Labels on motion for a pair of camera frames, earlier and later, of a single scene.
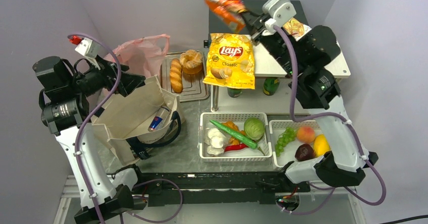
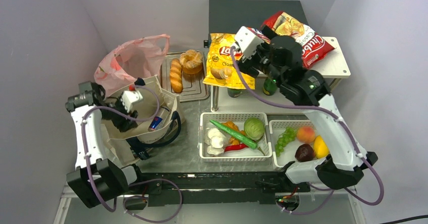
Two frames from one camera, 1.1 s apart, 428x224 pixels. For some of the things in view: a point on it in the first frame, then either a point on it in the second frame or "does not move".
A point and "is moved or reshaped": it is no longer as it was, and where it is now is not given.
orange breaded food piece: x=191 y=62 does not move
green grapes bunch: x=285 y=138 does not move
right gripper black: x=255 y=26 -> x=249 y=66
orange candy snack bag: x=225 y=4 is moved or reshaped
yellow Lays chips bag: x=230 y=61 does not move
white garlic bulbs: x=216 y=141 does not move
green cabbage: x=254 y=128 does not move
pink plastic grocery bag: x=144 y=56 does not move
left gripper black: x=127 y=82 -> x=123 y=124
